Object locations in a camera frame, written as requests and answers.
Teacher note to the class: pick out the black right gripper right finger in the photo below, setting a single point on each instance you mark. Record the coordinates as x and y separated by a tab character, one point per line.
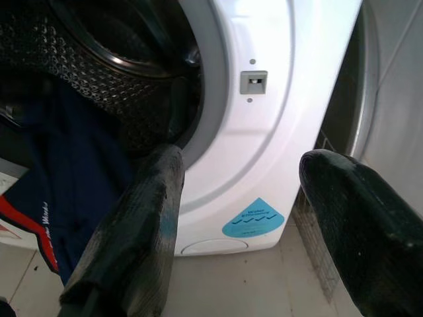
367	237

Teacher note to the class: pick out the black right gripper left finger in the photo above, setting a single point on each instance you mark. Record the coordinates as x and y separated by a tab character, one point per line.
138	237

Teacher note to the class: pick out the navy shirt with red trim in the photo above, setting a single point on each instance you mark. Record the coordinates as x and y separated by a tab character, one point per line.
72	171

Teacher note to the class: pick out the white front-load washing machine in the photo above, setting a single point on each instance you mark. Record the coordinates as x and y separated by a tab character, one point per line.
281	99

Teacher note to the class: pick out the blue drop-shaped sticker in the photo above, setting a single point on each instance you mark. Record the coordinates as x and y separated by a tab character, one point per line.
252	219

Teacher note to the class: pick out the red white warning label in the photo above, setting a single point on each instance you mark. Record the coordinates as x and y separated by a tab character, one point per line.
8	232

